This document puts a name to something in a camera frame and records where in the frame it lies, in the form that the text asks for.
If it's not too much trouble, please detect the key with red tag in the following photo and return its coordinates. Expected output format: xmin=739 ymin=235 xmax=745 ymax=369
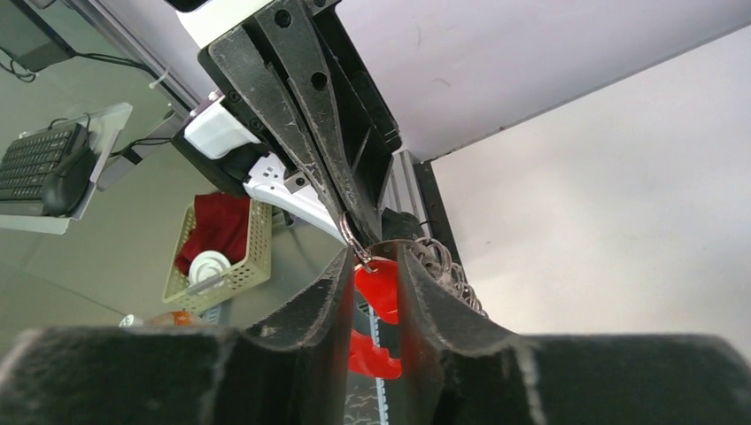
xmin=338 ymin=212 xmax=399 ymax=325

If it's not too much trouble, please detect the red cloth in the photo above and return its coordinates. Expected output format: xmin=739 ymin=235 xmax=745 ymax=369
xmin=174 ymin=193 xmax=251 ymax=275

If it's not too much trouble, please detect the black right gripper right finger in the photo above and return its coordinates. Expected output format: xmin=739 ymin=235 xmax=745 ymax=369
xmin=396 ymin=243 xmax=751 ymax=425

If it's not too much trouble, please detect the black computer keyboard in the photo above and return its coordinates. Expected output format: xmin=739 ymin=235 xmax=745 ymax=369
xmin=1 ymin=122 xmax=89 ymax=202

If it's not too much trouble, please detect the white round lid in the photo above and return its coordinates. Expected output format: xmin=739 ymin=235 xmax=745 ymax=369
xmin=188 ymin=251 xmax=231 ymax=295

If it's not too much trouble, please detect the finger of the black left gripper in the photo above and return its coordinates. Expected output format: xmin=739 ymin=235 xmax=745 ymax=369
xmin=198 ymin=26 xmax=359 ymax=233
xmin=243 ymin=1 xmax=401 ymax=245

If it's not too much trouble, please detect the grey keyboard tray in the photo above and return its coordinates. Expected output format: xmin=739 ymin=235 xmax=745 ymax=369
xmin=1 ymin=103 xmax=133 ymax=235

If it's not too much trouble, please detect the orange labelled bottle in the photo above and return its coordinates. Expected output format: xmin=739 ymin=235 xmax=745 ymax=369
xmin=119 ymin=311 xmax=206 ymax=328

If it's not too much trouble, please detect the black computer mouse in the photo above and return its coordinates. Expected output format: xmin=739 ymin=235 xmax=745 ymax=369
xmin=41 ymin=146 xmax=97 ymax=217

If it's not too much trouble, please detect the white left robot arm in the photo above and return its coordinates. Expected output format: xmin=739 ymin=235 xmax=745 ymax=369
xmin=172 ymin=1 xmax=401 ymax=246

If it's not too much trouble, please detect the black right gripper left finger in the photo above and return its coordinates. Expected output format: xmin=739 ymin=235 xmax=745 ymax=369
xmin=1 ymin=248 xmax=354 ymax=424

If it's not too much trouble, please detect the beige perforated basket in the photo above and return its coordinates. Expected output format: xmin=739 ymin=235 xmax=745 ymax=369
xmin=162 ymin=193 xmax=272 ymax=313

